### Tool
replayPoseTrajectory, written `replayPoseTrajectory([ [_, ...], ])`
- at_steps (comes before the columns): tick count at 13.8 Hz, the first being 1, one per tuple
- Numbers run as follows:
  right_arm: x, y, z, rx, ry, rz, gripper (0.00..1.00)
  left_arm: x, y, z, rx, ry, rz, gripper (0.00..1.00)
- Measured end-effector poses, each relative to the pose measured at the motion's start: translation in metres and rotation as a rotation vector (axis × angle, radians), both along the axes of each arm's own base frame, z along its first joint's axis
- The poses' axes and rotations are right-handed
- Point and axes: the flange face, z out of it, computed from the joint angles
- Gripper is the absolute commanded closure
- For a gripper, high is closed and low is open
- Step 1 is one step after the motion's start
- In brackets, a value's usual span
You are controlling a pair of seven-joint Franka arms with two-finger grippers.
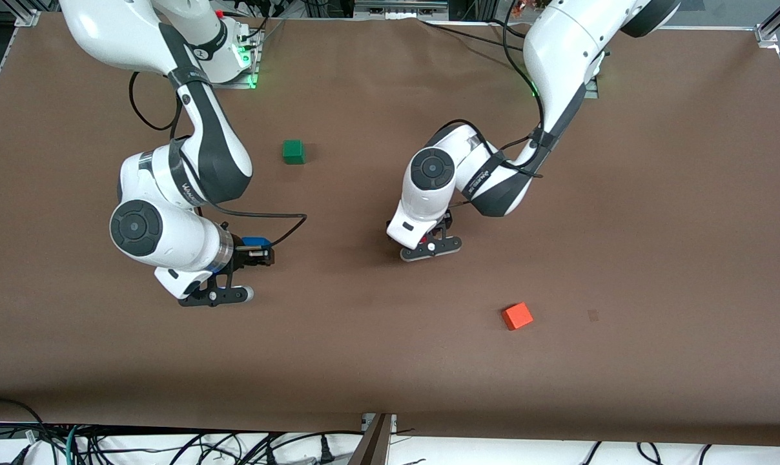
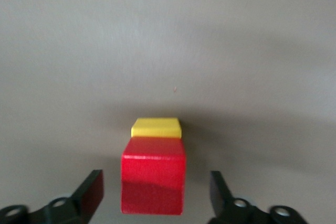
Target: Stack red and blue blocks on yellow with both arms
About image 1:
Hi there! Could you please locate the aluminium frame corner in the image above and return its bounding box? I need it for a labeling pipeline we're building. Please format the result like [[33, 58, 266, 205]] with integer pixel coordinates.
[[754, 0, 780, 47]]

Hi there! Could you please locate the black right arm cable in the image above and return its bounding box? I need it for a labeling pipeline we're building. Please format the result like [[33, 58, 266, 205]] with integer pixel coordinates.
[[128, 70, 309, 249]]

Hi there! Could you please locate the black table cable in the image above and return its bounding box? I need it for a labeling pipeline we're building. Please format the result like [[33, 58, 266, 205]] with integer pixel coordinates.
[[418, 19, 528, 54]]

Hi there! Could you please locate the grey background box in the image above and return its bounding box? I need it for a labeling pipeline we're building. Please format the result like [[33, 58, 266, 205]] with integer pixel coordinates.
[[353, 0, 450, 19]]

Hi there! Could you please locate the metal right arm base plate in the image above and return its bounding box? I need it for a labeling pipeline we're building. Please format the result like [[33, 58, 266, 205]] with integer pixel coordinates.
[[217, 26, 264, 90]]

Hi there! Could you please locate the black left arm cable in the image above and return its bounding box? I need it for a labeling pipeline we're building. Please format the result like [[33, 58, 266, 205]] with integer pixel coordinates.
[[429, 0, 547, 180]]

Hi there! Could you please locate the orange wooden block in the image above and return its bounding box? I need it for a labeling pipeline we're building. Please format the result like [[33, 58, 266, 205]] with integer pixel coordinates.
[[500, 302, 535, 332]]

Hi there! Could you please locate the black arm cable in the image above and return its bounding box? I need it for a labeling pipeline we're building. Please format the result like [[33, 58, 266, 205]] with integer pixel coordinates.
[[128, 70, 309, 249], [429, 0, 547, 180]]

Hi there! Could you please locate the aluminium profile bar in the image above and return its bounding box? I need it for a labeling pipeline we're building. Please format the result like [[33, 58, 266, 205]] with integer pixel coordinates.
[[346, 413, 398, 465]]

